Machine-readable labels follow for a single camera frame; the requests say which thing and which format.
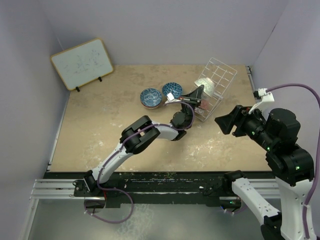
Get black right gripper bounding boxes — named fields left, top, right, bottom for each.
left=215, top=103, right=277, bottom=149

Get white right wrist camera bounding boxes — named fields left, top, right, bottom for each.
left=248, top=88, right=275, bottom=114

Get blue floral pattern bowl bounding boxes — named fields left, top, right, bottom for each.
left=140, top=88, right=162, bottom=106

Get blue triangle pattern bowl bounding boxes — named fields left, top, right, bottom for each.
left=162, top=82, right=183, bottom=99

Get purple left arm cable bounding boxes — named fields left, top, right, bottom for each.
left=83, top=98, right=196, bottom=225

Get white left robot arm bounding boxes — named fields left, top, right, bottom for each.
left=83, top=84, right=205, bottom=196

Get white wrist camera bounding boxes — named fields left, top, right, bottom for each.
left=164, top=92, right=180, bottom=105
left=248, top=88, right=275, bottom=114

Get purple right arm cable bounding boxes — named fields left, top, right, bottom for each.
left=267, top=83, right=320, bottom=240

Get white wire dish rack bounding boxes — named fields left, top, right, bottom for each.
left=191, top=57, right=238, bottom=122

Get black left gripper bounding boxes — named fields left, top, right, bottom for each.
left=178, top=85, right=203, bottom=128

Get orange floral pattern bowl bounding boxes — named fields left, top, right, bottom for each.
left=200, top=99, right=211, bottom=110

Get white bowl maroon pattern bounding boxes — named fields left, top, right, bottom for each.
left=194, top=107, right=206, bottom=117

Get white bowl green pattern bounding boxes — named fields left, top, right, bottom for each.
left=194, top=77, right=215, bottom=97

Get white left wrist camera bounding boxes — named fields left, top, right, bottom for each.
left=164, top=92, right=180, bottom=105

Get small whiteboard yellow frame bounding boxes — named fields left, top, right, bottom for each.
left=50, top=38, right=114, bottom=91

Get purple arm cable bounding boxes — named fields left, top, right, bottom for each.
left=267, top=83, right=320, bottom=240
left=83, top=98, right=196, bottom=225

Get red rimmed bowl underneath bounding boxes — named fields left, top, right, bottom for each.
left=141, top=102, right=161, bottom=110

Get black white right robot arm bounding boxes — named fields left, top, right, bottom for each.
left=215, top=105, right=318, bottom=240

